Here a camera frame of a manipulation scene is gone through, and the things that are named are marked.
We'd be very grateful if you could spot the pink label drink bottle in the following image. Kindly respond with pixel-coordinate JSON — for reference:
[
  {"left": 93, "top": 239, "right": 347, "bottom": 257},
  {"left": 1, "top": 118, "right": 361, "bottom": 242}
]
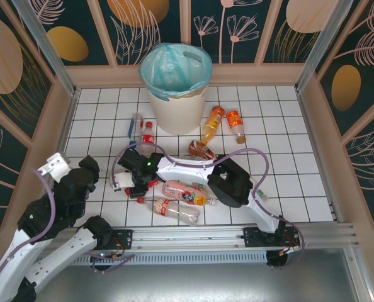
[{"left": 161, "top": 179, "right": 218, "bottom": 208}]

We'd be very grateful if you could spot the cola bottle red label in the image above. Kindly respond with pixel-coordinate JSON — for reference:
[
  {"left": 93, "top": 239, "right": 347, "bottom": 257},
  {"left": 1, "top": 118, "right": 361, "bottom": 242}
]
[{"left": 139, "top": 121, "right": 157, "bottom": 155}]

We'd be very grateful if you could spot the large clear bottle red cap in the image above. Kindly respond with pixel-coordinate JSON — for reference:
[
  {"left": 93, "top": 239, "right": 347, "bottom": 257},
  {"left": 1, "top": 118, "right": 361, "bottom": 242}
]
[{"left": 137, "top": 196, "right": 201, "bottom": 226}]

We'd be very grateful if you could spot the brown label drink bottle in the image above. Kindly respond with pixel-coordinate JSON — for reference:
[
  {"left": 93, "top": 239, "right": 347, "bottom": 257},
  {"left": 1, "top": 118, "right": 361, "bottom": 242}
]
[{"left": 188, "top": 140, "right": 218, "bottom": 160}]

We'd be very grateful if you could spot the orange juice bottle yellow label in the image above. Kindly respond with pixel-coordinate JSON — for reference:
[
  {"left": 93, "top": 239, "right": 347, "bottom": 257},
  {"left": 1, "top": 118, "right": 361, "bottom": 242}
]
[{"left": 200, "top": 106, "right": 226, "bottom": 146}]

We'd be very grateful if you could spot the clear bottle orange label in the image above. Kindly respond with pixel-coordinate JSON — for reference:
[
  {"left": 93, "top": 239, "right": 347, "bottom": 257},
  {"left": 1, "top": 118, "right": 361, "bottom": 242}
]
[{"left": 226, "top": 109, "right": 247, "bottom": 145}]

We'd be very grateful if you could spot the cream plastic waste bin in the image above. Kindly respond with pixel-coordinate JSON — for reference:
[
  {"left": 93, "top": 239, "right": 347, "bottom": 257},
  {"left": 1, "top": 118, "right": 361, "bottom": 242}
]
[{"left": 139, "top": 42, "right": 213, "bottom": 136}]

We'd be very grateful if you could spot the light blue bin liner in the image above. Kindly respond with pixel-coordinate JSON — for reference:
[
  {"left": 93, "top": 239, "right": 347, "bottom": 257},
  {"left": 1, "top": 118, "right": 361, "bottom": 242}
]
[{"left": 139, "top": 42, "right": 213, "bottom": 101}]

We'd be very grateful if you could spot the clear bottle blue label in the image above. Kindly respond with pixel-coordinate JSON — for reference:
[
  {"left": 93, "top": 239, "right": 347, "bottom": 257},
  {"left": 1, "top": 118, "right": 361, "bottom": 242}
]
[{"left": 127, "top": 113, "right": 145, "bottom": 148}]

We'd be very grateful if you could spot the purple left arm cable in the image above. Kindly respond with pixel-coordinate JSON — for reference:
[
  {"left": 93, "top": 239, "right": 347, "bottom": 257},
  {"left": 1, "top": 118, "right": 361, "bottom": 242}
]
[{"left": 0, "top": 169, "right": 134, "bottom": 292}]

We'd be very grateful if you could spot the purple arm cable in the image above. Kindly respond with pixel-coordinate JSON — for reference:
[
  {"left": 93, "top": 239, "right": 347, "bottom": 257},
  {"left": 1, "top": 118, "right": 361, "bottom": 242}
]
[
  {"left": 0, "top": 169, "right": 134, "bottom": 292},
  {"left": 110, "top": 142, "right": 306, "bottom": 271}
]

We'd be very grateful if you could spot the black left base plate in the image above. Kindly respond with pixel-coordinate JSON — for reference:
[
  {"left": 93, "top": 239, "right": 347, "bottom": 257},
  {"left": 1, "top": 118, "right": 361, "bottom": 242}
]
[{"left": 108, "top": 228, "right": 134, "bottom": 252}]

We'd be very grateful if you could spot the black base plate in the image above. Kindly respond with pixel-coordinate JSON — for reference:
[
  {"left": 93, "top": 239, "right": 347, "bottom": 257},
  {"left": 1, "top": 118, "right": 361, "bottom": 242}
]
[
  {"left": 108, "top": 228, "right": 134, "bottom": 252},
  {"left": 242, "top": 225, "right": 301, "bottom": 249}
]

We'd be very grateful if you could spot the aluminium mounting rail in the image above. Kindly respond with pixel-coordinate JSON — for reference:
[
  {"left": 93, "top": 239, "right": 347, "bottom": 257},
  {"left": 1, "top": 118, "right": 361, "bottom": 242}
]
[{"left": 45, "top": 222, "right": 361, "bottom": 254}]

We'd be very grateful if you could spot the slotted grey cable duct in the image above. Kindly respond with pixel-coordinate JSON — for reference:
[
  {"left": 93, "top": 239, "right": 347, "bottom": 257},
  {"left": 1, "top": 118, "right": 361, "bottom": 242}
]
[{"left": 75, "top": 253, "right": 268, "bottom": 266}]

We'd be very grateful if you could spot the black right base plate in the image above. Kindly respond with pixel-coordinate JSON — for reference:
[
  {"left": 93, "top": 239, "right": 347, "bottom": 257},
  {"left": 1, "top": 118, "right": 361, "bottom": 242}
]
[{"left": 242, "top": 225, "right": 301, "bottom": 249}]

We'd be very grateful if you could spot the aluminium corner post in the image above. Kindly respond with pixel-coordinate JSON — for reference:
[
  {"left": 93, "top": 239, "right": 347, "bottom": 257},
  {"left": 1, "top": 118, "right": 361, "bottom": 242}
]
[
  {"left": 12, "top": 0, "right": 81, "bottom": 95},
  {"left": 295, "top": 0, "right": 364, "bottom": 95}
]

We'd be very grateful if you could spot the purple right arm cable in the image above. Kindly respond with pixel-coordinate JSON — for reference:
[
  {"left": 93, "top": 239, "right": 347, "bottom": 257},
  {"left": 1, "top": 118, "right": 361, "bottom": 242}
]
[{"left": 110, "top": 142, "right": 306, "bottom": 271}]

